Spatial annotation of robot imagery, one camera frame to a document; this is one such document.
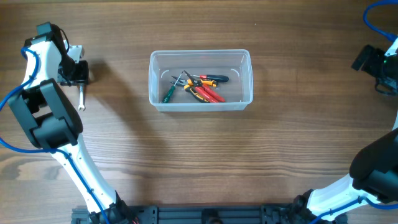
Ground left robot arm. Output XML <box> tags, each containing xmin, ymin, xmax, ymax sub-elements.
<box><xmin>1</xmin><ymin>22</ymin><xmax>138</xmax><ymax>223</ymax></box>

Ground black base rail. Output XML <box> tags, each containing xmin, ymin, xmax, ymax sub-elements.
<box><xmin>71</xmin><ymin>203</ymin><xmax>348</xmax><ymax>224</ymax></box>

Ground red handled snips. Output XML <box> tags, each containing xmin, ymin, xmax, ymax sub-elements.
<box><xmin>183</xmin><ymin>70</ymin><xmax>226</xmax><ymax>103</ymax></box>

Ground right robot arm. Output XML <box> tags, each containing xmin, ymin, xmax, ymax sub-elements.
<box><xmin>288</xmin><ymin>42</ymin><xmax>397</xmax><ymax>223</ymax></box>

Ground blue cable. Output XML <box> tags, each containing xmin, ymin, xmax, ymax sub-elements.
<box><xmin>0</xmin><ymin>46</ymin><xmax>111</xmax><ymax>224</ymax></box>
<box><xmin>307</xmin><ymin>0</ymin><xmax>398</xmax><ymax>224</ymax></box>

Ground clear plastic container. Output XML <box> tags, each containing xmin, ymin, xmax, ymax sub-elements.
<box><xmin>149</xmin><ymin>49</ymin><xmax>254</xmax><ymax>112</ymax></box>

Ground green handled screwdriver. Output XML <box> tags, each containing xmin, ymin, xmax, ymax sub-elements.
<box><xmin>161</xmin><ymin>72</ymin><xmax>183</xmax><ymax>103</ymax></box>

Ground right blue cable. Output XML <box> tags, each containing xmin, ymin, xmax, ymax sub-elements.
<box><xmin>307</xmin><ymin>0</ymin><xmax>398</xmax><ymax>224</ymax></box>

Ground orange black pliers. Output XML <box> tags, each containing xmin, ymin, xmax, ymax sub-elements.
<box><xmin>173</xmin><ymin>76</ymin><xmax>220</xmax><ymax>103</ymax></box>

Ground left blue cable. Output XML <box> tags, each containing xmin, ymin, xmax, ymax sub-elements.
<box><xmin>0</xmin><ymin>46</ymin><xmax>111</xmax><ymax>224</ymax></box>

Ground silver combination wrench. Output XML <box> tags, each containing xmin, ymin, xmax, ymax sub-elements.
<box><xmin>78</xmin><ymin>83</ymin><xmax>86</xmax><ymax>111</ymax></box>

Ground red black screwdriver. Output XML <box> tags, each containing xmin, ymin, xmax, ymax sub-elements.
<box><xmin>195</xmin><ymin>75</ymin><xmax>229</xmax><ymax>83</ymax></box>

